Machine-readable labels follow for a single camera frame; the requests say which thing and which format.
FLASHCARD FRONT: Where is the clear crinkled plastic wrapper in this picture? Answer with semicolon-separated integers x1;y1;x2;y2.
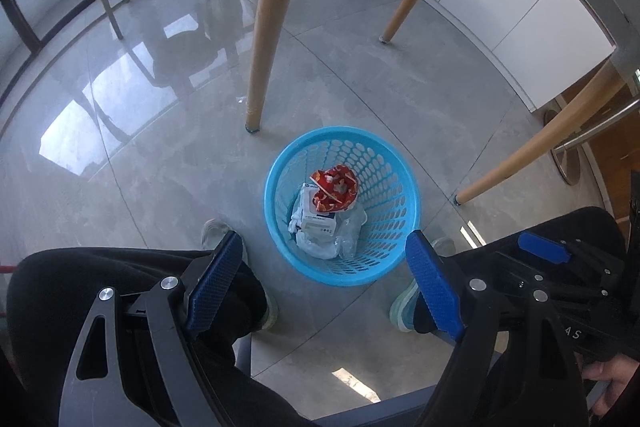
334;202;368;260

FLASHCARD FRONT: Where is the white plastic bag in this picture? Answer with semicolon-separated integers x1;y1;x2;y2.
288;184;338;260

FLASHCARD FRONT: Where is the blue white product box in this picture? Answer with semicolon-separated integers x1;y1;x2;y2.
297;184;337;243

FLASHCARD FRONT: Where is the red snack bag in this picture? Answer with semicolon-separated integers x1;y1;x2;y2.
310;165;359;213

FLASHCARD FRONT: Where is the blue plastic trash basket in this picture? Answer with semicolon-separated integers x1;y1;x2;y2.
264;127;421;286

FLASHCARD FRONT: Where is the person's right hand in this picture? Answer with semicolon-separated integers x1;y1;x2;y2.
582;355;639;417

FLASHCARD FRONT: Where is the person's right leg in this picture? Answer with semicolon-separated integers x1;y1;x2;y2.
406;209;639;426

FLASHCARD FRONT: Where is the person's leg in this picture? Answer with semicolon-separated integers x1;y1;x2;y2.
6;248;309;426
406;209;639;426

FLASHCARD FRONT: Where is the right sneaker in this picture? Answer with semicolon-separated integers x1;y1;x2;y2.
388;235;458;334

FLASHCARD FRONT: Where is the sneaker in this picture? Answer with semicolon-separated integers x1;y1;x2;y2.
388;235;458;334
201;219;279;331

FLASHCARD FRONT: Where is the metal stool base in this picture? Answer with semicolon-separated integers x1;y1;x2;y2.
550;95;639;186

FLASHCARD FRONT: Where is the person's left leg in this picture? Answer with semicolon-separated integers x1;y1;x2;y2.
6;248;309;426

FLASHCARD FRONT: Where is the left sneaker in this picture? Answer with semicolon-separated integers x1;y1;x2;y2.
201;219;279;331

